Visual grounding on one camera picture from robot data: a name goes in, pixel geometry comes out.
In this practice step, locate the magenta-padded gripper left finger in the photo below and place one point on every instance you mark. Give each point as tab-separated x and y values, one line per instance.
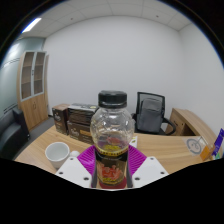
75	171

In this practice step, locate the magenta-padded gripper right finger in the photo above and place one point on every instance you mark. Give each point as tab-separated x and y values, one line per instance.
148	171

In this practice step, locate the clear drink bottle black cap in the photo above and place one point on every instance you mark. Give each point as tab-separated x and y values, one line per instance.
112	133

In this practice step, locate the small white ball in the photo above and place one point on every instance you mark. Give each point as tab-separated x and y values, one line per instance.
74	154

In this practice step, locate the white mug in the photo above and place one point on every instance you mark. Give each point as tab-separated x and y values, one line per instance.
56	152

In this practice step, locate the white and green leaflet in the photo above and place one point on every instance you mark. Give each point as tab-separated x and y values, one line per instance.
134	141

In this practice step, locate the grey backpack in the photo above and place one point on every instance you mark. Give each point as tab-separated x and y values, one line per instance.
150	115

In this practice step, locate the flat dark brown box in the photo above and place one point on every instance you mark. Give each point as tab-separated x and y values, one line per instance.
81	115

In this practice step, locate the orange box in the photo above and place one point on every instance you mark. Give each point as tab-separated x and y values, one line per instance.
206	153

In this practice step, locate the wooden side desk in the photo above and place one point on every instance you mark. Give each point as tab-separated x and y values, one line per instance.
188	121

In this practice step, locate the black leather sofa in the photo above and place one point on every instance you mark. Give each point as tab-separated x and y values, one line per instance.
11	136

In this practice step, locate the wooden cabinet with glass doors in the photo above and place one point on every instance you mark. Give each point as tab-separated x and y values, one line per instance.
33	110

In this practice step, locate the black mesh office chair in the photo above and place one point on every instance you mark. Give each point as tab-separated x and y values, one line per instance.
150	95

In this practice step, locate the purple standing card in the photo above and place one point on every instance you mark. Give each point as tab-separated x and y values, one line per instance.
219	141

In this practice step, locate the ceiling light panel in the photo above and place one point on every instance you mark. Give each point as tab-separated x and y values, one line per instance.
31	25

